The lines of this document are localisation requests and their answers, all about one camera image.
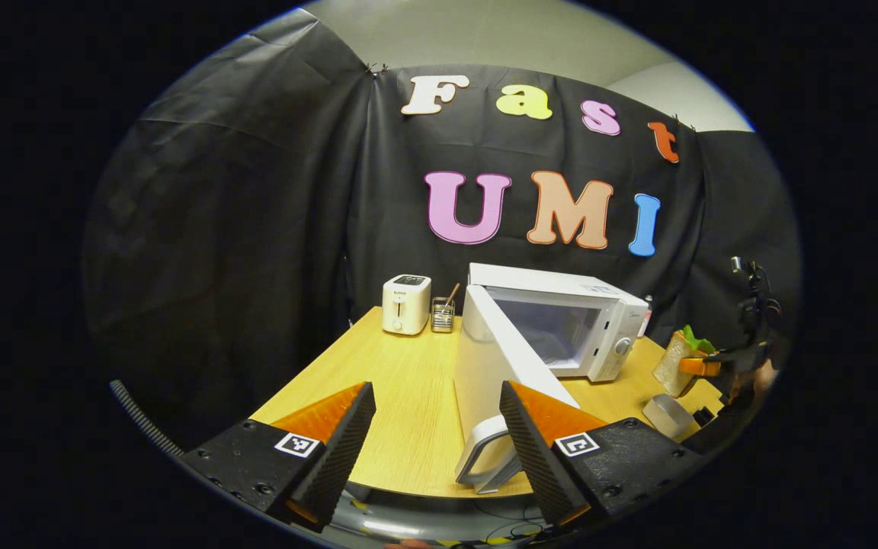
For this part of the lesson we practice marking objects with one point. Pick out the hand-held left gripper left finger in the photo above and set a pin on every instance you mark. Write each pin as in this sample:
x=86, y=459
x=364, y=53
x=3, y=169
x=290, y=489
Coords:
x=336, y=457

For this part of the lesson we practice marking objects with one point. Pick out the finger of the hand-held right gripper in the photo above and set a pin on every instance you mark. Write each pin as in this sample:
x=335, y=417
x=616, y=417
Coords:
x=698, y=367

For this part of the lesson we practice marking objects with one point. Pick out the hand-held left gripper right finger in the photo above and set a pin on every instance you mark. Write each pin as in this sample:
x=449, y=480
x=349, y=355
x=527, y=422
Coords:
x=534, y=457

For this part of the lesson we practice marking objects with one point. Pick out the lettuce sandwich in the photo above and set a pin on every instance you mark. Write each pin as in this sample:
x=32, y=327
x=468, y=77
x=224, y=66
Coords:
x=671, y=366

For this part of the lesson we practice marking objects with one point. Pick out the white microwave oven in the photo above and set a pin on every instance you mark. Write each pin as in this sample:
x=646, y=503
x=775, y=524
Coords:
x=500, y=366

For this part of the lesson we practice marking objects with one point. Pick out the white slotted sandwich holder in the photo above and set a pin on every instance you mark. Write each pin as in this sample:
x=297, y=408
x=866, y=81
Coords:
x=668, y=415

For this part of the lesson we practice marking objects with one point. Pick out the small pink bottle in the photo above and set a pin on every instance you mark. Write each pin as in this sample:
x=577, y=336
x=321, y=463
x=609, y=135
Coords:
x=647, y=313

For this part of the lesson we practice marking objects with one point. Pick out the white toaster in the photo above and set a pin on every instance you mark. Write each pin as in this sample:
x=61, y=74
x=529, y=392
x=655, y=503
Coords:
x=406, y=309

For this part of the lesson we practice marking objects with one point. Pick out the metal mesh utensil cup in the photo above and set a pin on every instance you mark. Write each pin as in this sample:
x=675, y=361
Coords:
x=442, y=319

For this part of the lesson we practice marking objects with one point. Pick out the wooden stick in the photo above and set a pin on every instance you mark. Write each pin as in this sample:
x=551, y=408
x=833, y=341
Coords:
x=453, y=293

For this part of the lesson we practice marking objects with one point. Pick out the black backdrop cloth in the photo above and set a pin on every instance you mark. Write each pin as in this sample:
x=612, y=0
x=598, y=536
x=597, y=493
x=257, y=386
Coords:
x=256, y=229

